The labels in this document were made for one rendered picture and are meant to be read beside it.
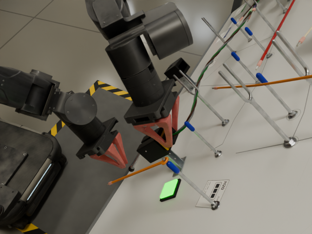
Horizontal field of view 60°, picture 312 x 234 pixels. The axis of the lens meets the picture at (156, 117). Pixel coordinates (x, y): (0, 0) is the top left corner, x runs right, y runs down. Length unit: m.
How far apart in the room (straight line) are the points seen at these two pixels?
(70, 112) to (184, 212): 0.25
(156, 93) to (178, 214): 0.20
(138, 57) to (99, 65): 1.99
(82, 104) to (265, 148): 0.30
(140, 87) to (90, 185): 1.37
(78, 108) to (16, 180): 1.18
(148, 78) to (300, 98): 0.23
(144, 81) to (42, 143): 1.32
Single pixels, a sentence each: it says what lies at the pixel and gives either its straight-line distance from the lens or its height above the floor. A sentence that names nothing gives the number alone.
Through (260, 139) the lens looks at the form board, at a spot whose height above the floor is 1.22.
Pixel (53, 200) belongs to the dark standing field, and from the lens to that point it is 1.78.
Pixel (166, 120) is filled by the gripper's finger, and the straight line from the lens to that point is 0.43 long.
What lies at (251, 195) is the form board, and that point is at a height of 1.24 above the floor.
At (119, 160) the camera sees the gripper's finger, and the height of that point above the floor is 1.04.
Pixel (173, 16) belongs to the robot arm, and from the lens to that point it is 0.42.
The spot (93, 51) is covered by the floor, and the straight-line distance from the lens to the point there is 2.54.
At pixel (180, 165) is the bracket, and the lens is 0.55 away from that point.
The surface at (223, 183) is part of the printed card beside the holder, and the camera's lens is 0.43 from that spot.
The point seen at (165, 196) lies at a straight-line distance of 0.51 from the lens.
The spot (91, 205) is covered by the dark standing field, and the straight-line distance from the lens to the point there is 1.70.
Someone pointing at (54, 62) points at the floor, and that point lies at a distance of 2.53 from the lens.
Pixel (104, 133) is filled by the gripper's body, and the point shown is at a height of 1.11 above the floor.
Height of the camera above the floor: 1.57
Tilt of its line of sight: 53 degrees down
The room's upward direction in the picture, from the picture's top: straight up
